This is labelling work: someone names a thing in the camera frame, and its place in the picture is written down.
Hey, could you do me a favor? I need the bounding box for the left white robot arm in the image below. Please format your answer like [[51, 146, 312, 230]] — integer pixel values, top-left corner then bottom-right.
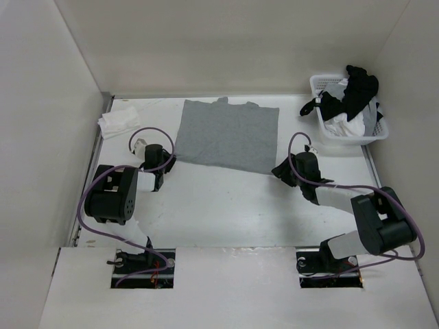
[[77, 144, 176, 273]]

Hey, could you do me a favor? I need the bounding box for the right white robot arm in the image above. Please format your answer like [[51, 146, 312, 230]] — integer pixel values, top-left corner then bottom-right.
[[272, 151, 418, 276]]

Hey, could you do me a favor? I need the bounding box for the folded white tank top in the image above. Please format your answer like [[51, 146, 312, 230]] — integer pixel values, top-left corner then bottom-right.
[[97, 106, 141, 139]]

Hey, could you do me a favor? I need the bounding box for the black tank top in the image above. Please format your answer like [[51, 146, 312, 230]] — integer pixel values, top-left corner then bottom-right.
[[299, 65, 379, 121]]

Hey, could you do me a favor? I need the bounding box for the white plastic laundry basket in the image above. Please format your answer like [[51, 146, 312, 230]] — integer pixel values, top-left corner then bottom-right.
[[309, 74, 389, 146]]

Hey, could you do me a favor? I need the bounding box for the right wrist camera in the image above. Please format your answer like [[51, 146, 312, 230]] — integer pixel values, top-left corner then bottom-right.
[[304, 145, 318, 155]]

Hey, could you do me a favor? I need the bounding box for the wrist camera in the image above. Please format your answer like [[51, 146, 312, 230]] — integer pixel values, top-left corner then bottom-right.
[[304, 145, 318, 155], [132, 138, 147, 160]]

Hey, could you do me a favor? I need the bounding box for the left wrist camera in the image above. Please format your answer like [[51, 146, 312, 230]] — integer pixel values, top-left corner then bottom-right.
[[132, 138, 147, 160]]

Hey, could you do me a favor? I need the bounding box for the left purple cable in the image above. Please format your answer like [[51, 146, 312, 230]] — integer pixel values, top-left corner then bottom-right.
[[75, 127, 176, 288]]

